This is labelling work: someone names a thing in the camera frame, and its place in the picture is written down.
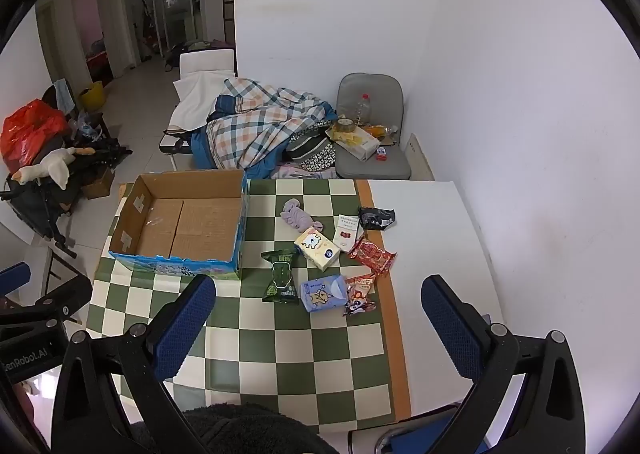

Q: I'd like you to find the orange cartoon snack packet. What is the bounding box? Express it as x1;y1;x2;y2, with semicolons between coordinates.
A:
342;273;377;317

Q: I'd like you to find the small brown carton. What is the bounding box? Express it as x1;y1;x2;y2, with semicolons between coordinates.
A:
80;167;116;200

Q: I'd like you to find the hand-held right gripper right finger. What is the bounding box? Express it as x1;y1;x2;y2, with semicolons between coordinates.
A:
421;274;586;454

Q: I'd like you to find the white chair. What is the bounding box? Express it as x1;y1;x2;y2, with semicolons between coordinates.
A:
160;48;236;170

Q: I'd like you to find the dark fleece clothing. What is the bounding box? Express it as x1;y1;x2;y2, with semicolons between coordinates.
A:
130;401;341;454

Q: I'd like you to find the black snack packet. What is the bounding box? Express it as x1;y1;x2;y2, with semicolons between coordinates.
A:
358;207;397;231

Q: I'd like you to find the light blue towel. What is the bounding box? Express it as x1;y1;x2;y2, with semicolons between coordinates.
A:
52;79;76;115

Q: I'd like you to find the red snack packet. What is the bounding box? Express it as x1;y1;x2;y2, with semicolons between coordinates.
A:
348;235;397;277

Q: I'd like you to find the white goose plush toy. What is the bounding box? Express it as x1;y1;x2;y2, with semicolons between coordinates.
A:
11;147;96;190

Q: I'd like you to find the green checkered tablecloth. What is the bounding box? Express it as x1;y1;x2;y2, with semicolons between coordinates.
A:
85;179;412;435

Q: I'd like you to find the clear plastic bottle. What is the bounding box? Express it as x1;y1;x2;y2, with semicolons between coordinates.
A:
356;93;375;127

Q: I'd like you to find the pink cloth toy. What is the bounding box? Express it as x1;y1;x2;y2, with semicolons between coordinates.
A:
280;199;326;236

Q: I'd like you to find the striped patterned hat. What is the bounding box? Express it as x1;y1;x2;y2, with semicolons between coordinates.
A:
285;127;337;172

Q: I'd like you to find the white cigarette box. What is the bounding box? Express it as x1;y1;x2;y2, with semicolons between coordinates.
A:
332;213;365;253

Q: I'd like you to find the yellow bucket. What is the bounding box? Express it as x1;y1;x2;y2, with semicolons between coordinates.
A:
80;81;107;112

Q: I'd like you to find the blue tissue pack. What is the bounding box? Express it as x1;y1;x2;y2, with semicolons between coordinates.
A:
299;274;348;313

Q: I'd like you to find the blue chair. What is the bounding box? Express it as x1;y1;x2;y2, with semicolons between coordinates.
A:
347;401;491;454

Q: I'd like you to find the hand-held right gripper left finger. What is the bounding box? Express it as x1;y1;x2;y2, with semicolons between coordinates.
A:
50;274;217;454

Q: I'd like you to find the green snack packet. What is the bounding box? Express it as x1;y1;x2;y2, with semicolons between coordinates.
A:
260;248;301;305

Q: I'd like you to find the grey padded chair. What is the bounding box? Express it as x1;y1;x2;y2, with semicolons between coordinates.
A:
334;73;412;181

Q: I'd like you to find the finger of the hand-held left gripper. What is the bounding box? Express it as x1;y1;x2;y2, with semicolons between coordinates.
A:
0;275;93;330
0;261;32;296

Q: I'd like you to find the white cloth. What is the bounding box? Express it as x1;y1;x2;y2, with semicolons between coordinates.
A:
167;72;231;135

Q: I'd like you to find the yellow snack bag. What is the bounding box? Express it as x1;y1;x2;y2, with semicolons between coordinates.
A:
326;124;382;161

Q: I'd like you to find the brown cardboard box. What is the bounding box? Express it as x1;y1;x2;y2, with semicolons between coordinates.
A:
108;169;250;281

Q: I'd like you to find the black stroller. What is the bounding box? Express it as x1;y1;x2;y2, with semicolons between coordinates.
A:
0;134;133;260

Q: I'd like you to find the yellow tissue pack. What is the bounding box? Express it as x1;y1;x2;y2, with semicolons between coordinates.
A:
293;228;341;271

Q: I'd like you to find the glass sliding door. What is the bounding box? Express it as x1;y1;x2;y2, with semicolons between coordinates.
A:
122;0;203;68

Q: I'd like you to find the plaid shirt clothes pile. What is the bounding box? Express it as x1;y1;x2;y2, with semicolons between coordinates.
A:
192;78;338;170

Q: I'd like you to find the red plastic bag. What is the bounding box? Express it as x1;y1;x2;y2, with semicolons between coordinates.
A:
0;101;71;172

